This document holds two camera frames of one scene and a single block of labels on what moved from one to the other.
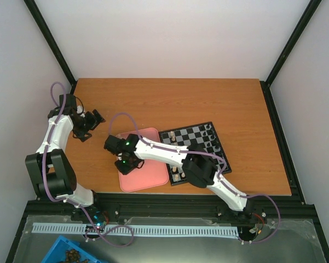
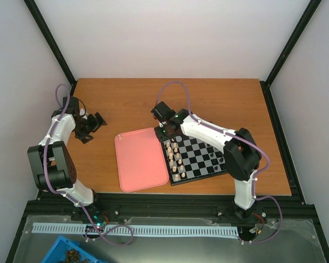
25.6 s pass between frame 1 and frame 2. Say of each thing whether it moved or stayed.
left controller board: stayed
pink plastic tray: stayed
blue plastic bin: stayed
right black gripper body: moved
